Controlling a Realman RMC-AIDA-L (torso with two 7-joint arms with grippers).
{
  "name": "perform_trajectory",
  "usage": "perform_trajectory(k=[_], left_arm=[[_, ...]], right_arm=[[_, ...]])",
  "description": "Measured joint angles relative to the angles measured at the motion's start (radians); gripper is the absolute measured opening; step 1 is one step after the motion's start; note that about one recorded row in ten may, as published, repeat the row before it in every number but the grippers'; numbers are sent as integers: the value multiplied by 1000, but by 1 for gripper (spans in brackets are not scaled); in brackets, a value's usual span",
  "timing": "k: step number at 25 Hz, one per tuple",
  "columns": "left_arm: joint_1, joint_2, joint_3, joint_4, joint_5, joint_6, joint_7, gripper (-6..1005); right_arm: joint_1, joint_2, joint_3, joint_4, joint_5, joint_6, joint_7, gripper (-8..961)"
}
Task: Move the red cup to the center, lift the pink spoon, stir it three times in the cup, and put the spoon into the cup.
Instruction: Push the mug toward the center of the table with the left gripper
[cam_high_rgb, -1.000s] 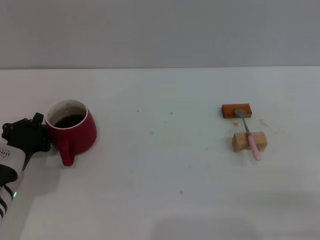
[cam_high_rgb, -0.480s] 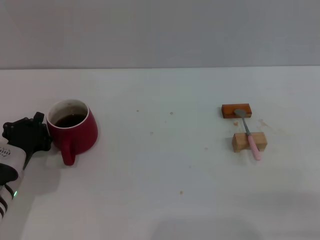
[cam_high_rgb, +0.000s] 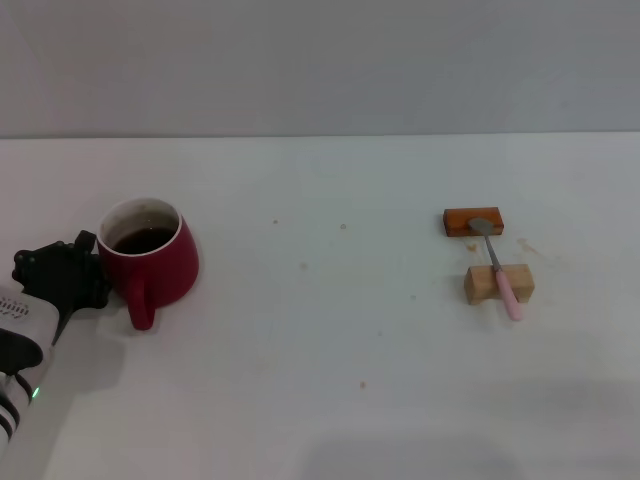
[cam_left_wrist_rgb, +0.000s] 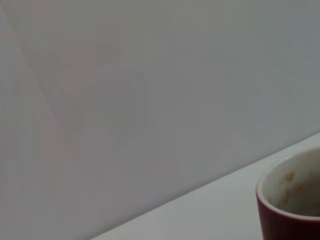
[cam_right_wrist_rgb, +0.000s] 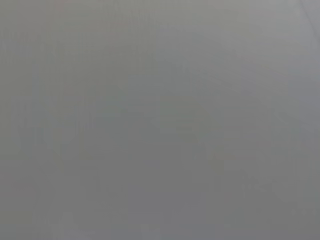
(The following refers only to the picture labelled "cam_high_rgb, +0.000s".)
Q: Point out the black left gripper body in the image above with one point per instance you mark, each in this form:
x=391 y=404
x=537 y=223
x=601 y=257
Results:
x=60 y=275

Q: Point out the light wooden notched block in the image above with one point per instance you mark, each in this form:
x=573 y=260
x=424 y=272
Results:
x=480 y=285

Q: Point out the red ceramic cup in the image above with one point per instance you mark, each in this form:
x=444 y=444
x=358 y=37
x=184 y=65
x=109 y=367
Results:
x=170 y=270

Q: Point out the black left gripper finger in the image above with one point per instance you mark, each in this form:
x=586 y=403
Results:
x=87 y=242

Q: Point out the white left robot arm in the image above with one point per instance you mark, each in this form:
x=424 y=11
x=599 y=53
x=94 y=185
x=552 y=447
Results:
x=22 y=315

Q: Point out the orange brown wooden block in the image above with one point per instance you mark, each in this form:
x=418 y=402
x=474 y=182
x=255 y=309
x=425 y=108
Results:
x=457 y=222

